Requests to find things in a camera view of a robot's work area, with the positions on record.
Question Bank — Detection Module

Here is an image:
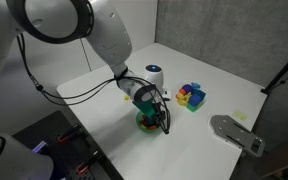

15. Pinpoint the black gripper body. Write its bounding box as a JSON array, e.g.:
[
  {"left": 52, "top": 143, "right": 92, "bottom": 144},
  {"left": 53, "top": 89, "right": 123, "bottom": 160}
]
[{"left": 151, "top": 103, "right": 167, "bottom": 127}]

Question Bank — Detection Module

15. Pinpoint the green bowl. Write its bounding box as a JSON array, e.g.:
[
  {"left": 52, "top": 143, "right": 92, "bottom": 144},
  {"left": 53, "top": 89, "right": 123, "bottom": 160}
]
[{"left": 135, "top": 110, "right": 163, "bottom": 134}]

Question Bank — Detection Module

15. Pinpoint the blue toy block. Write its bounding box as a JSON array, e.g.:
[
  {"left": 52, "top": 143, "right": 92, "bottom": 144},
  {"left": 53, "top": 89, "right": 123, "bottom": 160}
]
[{"left": 188, "top": 94, "right": 202, "bottom": 107}]

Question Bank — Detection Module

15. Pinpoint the yellow toy piece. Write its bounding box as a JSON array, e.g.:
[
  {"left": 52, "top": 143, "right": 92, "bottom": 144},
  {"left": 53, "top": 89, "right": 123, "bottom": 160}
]
[{"left": 175, "top": 92, "right": 189, "bottom": 107}]

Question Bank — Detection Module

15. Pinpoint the white round device blue light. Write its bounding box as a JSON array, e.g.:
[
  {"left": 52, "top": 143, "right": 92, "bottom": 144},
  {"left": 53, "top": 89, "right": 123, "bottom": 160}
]
[{"left": 144, "top": 64, "right": 172, "bottom": 101}]

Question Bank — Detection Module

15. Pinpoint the blue toy piece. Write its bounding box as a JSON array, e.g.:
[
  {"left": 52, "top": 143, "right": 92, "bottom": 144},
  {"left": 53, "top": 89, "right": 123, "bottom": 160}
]
[{"left": 182, "top": 82, "right": 202, "bottom": 94}]

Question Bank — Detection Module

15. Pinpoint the gray metal plate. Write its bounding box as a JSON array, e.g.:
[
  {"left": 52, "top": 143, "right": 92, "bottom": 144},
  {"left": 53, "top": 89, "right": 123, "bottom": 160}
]
[{"left": 209, "top": 114, "right": 266, "bottom": 158}]

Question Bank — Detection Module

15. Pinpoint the yellow sticky note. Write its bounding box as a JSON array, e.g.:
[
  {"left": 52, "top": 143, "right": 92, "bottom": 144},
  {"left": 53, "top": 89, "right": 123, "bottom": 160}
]
[{"left": 232, "top": 110, "right": 249, "bottom": 122}]

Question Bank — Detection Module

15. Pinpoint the black mounting board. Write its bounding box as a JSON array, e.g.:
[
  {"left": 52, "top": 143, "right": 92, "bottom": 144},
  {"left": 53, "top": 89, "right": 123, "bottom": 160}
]
[{"left": 12, "top": 110, "right": 125, "bottom": 180}]

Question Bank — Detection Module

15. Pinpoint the black tripod pole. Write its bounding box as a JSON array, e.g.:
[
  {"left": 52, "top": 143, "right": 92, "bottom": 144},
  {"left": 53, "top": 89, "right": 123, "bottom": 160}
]
[{"left": 260, "top": 44, "right": 288, "bottom": 95}]

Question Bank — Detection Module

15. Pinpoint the teal camera mount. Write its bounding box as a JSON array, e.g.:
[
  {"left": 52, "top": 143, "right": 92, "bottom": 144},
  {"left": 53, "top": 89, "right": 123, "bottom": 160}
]
[{"left": 132, "top": 98, "right": 158, "bottom": 118}]

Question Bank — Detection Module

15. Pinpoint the black cable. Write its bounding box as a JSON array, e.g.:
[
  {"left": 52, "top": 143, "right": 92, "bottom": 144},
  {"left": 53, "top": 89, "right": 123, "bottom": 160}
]
[
  {"left": 16, "top": 33, "right": 125, "bottom": 101},
  {"left": 38, "top": 77, "right": 171, "bottom": 136}
]

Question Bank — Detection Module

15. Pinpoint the red handled clamp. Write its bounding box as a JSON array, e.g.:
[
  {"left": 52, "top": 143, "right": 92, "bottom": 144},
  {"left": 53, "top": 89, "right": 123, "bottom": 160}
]
[
  {"left": 57, "top": 123, "right": 82, "bottom": 144},
  {"left": 76, "top": 150, "right": 102, "bottom": 176}
]

